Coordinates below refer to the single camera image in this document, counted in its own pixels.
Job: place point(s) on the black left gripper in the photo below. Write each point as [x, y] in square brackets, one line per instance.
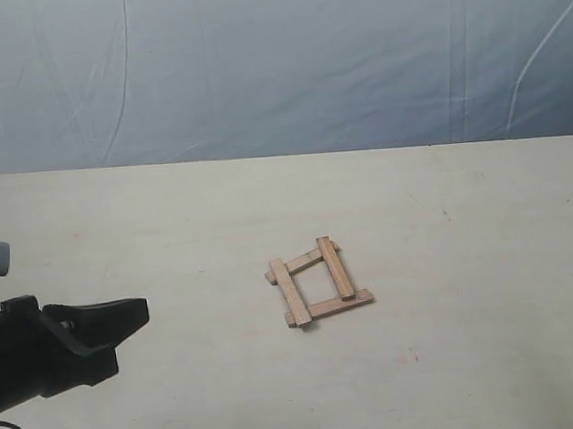
[45, 351]

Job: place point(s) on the wooden stick with holes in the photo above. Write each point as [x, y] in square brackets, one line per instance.
[328, 307]

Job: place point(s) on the wooden crossbar stick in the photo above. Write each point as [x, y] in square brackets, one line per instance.
[300, 263]

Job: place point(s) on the thin wooden stick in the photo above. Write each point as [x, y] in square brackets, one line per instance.
[337, 272]

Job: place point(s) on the grey backdrop cloth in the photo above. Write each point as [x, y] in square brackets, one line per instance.
[102, 83]

